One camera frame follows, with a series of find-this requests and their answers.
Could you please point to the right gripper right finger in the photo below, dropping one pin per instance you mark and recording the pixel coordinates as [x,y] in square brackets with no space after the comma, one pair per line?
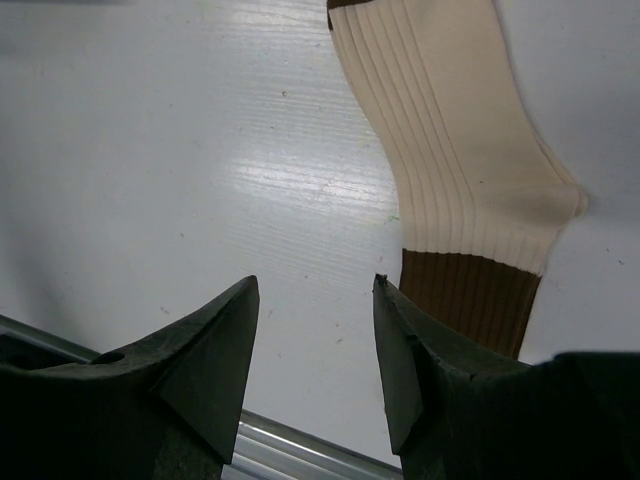
[456,410]

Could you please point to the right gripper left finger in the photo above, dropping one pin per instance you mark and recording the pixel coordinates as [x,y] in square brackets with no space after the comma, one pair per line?
[164,407]

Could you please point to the beige brown striped sock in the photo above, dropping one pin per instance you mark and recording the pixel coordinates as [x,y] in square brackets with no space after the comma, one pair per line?
[482,199]

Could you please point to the aluminium front rail frame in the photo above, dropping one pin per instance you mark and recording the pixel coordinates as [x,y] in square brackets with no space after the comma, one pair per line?
[264,449]

